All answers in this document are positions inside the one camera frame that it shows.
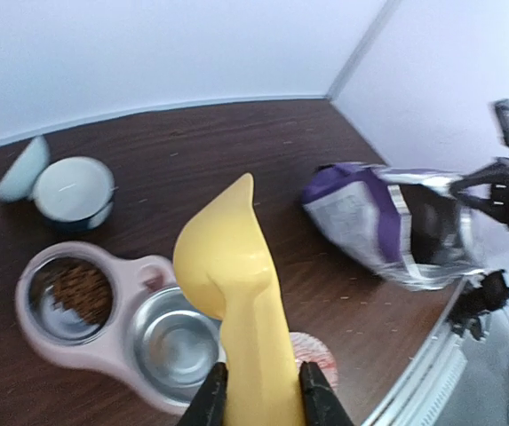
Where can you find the aluminium front frame rail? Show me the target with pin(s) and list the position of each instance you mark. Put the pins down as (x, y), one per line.
(434, 368)

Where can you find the aluminium right corner post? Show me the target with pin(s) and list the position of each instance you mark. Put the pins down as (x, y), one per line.
(366, 42)

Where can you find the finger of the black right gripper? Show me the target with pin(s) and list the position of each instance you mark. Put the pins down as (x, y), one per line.
(486, 190)

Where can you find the black white ceramic bowl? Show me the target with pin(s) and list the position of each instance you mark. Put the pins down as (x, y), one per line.
(75, 195)

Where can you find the brown kibble pet food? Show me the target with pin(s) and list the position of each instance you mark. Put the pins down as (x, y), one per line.
(82, 287)

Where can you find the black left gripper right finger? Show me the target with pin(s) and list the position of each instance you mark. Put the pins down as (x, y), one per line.
(321, 405)

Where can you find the purple puppy food bag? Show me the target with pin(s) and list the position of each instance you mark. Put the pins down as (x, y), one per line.
(403, 225)

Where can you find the small grey ceramic bowl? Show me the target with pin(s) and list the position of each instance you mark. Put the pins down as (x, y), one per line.
(18, 181)

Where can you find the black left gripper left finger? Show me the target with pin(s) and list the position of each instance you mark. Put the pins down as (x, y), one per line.
(208, 405)

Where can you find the pink double pet feeder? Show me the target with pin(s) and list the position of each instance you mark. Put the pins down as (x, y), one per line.
(154, 340)

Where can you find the yellow plastic food scoop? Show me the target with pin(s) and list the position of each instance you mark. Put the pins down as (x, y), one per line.
(225, 270)

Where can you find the red patterned ceramic bowl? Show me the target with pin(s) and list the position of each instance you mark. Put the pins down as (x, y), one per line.
(308, 348)

